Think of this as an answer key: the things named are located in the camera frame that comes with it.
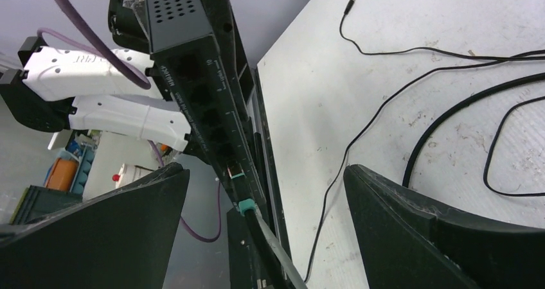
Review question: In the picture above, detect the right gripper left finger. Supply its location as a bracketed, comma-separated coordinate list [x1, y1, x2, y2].
[1, 162, 190, 288]

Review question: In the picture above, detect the white emergency stop button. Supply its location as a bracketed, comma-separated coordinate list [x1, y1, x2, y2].
[112, 163, 153, 189]

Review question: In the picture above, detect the dark grey network switch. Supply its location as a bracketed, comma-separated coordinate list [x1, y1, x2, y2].
[146, 0, 271, 218]

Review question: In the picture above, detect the thick black ethernet cable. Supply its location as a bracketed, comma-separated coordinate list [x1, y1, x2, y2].
[226, 72, 545, 289]

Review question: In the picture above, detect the dark green storage crate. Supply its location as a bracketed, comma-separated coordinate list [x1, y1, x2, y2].
[9, 186, 83, 225]

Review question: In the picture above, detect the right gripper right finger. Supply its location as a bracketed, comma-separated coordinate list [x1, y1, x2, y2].
[343, 164, 544, 288]

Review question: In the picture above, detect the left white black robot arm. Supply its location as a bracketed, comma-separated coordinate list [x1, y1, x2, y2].
[1, 0, 254, 158]

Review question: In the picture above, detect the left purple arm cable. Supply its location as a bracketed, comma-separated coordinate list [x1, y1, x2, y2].
[37, 0, 223, 243]

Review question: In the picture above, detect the grey ethernet cable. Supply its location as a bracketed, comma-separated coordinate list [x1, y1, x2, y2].
[253, 212, 308, 289]

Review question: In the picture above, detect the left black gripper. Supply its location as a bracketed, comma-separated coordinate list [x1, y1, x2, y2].
[107, 0, 255, 125]

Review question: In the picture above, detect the orange tape roll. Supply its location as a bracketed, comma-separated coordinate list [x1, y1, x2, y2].
[44, 158, 79, 191]

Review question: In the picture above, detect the thin black power cable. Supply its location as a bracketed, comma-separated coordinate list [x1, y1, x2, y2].
[303, 0, 545, 284]

